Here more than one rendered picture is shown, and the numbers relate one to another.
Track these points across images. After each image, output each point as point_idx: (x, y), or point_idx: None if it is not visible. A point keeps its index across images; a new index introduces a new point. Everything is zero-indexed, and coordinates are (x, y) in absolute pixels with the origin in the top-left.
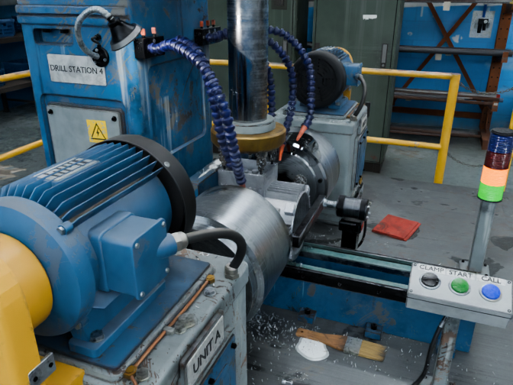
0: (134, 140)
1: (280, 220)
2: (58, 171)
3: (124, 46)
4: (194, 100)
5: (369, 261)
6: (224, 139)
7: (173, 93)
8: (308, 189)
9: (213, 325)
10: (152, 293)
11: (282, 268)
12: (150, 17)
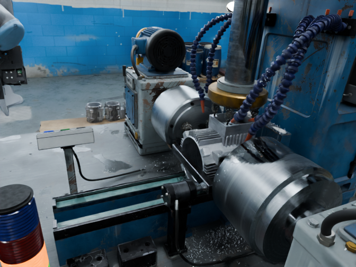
0: (162, 29)
1: (169, 114)
2: (156, 27)
3: (227, 10)
4: (308, 81)
5: (143, 204)
6: (207, 70)
7: (286, 62)
8: (201, 149)
9: (130, 77)
10: (145, 68)
11: (161, 133)
12: (277, 0)
